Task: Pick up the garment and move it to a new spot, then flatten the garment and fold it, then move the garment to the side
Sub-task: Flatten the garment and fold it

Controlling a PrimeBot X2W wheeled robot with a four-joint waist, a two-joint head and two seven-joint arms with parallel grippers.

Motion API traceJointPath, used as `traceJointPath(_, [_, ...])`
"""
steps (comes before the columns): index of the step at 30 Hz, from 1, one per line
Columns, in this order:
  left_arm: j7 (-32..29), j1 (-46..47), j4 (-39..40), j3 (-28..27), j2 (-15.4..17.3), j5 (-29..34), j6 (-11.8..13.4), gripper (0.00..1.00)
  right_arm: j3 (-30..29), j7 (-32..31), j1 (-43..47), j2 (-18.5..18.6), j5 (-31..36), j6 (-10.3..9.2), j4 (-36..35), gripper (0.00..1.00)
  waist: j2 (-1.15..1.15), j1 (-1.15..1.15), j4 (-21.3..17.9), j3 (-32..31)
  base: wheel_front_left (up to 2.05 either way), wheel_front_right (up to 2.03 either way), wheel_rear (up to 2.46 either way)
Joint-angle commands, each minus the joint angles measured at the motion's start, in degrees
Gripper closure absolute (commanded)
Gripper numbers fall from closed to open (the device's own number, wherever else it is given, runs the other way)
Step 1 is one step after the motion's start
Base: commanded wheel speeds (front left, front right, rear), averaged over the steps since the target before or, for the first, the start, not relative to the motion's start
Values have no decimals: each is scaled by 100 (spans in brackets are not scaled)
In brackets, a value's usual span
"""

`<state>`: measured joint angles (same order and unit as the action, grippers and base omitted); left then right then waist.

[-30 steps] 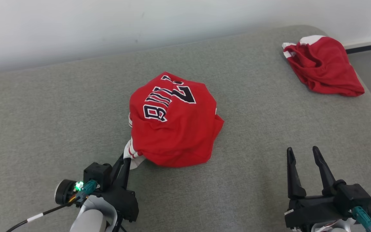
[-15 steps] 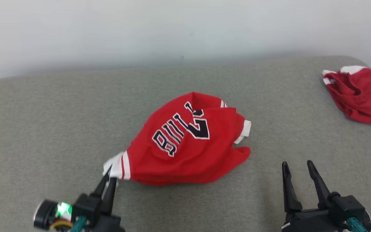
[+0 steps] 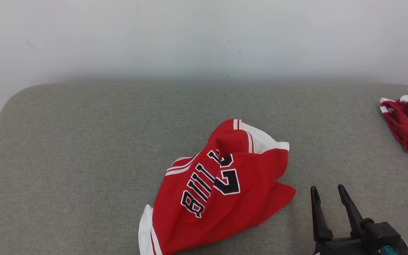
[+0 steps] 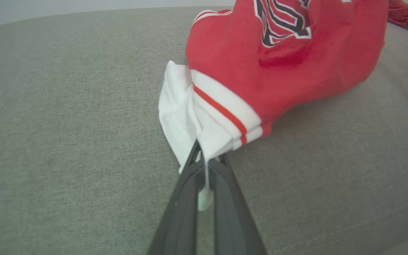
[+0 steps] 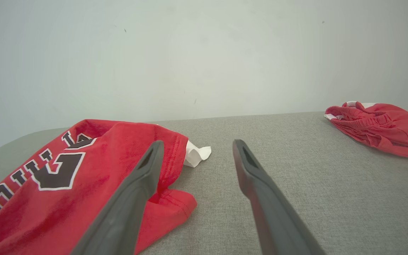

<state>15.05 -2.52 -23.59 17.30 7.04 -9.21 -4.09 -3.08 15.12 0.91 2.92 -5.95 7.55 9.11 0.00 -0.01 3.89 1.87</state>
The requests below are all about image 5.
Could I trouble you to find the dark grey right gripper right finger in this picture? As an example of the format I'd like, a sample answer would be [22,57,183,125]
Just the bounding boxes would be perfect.
[232,139,327,255]

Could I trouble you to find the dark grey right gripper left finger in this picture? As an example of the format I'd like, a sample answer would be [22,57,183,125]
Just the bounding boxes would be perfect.
[71,140,165,255]

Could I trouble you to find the red jersey with white sleeves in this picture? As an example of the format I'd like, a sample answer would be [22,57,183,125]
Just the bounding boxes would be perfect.
[0,119,212,255]

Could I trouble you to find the red shorts with white stripe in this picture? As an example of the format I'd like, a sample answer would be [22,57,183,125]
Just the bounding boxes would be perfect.
[324,101,408,160]

